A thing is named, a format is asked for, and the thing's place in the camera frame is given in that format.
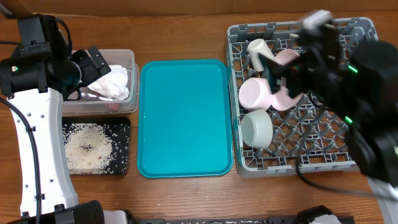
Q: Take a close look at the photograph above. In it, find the white tissue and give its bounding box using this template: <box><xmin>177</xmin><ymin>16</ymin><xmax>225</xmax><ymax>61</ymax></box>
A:
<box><xmin>88</xmin><ymin>65</ymin><xmax>129</xmax><ymax>100</ymax></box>

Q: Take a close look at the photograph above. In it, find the red snack wrapper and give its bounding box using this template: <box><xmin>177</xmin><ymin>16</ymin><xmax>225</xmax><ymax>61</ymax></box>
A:
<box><xmin>78</xmin><ymin>90</ymin><xmax>120</xmax><ymax>111</ymax></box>

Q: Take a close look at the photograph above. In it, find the large pink plate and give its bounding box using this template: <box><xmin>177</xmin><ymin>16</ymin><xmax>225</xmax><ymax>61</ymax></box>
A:
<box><xmin>271</xmin><ymin>49</ymin><xmax>303</xmax><ymax>111</ymax></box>

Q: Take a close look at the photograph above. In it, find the cream cup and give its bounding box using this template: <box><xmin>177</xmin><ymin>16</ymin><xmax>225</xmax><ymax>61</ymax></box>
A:
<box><xmin>248</xmin><ymin>39</ymin><xmax>275</xmax><ymax>72</ymax></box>

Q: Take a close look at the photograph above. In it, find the small pink plate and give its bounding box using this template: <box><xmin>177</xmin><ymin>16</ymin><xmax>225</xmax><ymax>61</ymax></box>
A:
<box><xmin>238</xmin><ymin>78</ymin><xmax>274</xmax><ymax>111</ymax></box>

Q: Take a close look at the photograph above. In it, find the cooked white rice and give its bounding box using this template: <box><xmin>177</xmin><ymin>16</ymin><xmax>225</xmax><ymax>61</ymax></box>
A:
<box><xmin>62</xmin><ymin>123</ymin><xmax>131</xmax><ymax>175</ymax></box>

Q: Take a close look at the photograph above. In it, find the grey bowl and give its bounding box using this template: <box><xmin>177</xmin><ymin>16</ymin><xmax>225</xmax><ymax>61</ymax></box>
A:
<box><xmin>241</xmin><ymin>110</ymin><xmax>273</xmax><ymax>148</ymax></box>

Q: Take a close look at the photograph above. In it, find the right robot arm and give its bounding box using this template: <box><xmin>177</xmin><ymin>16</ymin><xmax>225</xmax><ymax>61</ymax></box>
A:
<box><xmin>259</xmin><ymin>23</ymin><xmax>397</xmax><ymax>223</ymax></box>

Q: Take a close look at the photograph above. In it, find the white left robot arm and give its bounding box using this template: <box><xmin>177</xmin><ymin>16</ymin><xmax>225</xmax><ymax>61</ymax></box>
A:
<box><xmin>1</xmin><ymin>14</ymin><xmax>134</xmax><ymax>223</ymax></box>

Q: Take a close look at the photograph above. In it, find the grey dishwasher rack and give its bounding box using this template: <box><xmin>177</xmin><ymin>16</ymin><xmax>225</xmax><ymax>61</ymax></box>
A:
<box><xmin>226</xmin><ymin>17</ymin><xmax>381</xmax><ymax>177</ymax></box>

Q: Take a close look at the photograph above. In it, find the clear plastic bin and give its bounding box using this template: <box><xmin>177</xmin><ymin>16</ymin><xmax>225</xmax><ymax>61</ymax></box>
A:
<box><xmin>63</xmin><ymin>49</ymin><xmax>140</xmax><ymax>116</ymax></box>

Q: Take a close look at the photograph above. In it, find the black tray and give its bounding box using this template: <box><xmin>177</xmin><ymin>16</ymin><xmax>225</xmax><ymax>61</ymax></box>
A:
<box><xmin>61</xmin><ymin>116</ymin><xmax>132</xmax><ymax>176</ymax></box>

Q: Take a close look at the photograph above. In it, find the teal plastic tray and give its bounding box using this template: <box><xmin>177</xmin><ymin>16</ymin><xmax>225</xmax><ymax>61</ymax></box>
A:
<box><xmin>137</xmin><ymin>59</ymin><xmax>233</xmax><ymax>179</ymax></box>

